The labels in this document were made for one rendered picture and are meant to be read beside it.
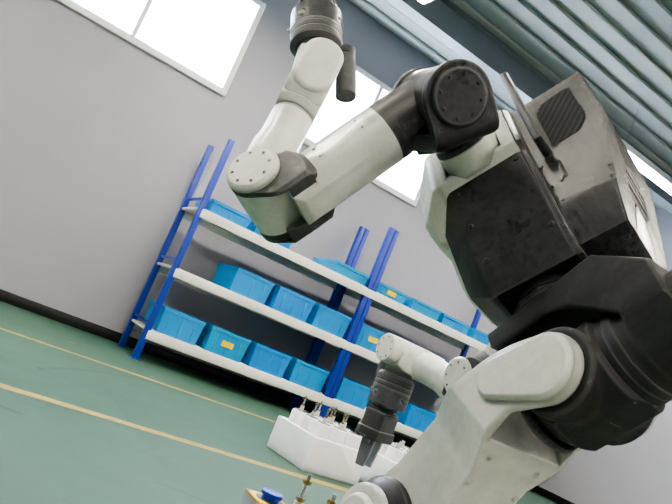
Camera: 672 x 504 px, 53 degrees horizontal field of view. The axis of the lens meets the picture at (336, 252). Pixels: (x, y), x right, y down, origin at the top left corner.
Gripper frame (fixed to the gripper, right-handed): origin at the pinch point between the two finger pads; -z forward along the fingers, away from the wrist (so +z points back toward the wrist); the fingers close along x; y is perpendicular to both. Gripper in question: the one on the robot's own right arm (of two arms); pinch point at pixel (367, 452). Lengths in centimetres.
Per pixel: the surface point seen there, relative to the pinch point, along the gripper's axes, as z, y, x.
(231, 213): 97, 320, 275
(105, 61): 178, 449, 194
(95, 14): 209, 458, 172
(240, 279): 50, 307, 304
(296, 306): 48, 276, 352
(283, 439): -34, 133, 183
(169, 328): -10, 326, 269
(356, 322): 57, 243, 406
